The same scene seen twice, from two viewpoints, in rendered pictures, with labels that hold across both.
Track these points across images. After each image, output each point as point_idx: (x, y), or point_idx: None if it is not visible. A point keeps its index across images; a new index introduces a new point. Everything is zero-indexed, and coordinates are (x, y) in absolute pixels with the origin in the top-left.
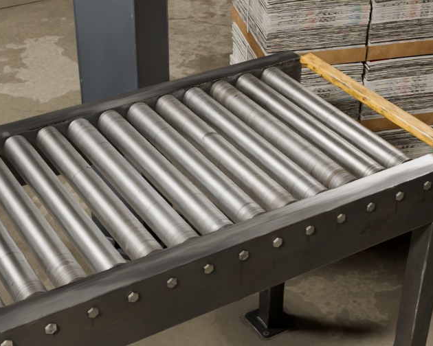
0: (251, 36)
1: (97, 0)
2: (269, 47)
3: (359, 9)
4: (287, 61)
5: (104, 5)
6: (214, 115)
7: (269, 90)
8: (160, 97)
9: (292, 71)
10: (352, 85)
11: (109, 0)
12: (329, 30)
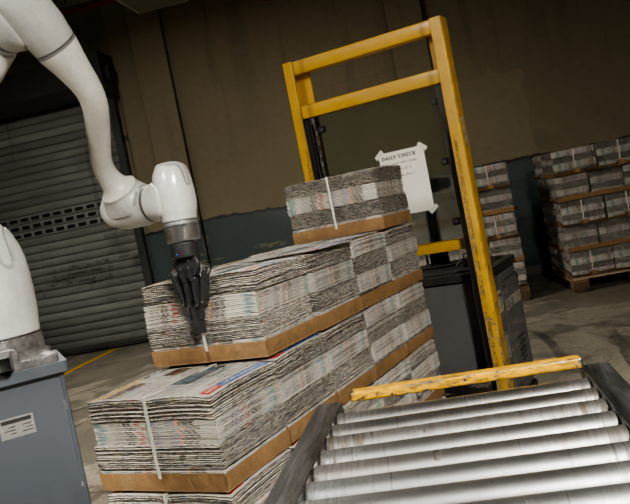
0: (174, 476)
1: (22, 488)
2: (224, 461)
3: (272, 390)
4: (339, 407)
5: (33, 490)
6: (394, 449)
7: (385, 418)
8: (312, 472)
9: None
10: (439, 378)
11: (42, 478)
12: (260, 421)
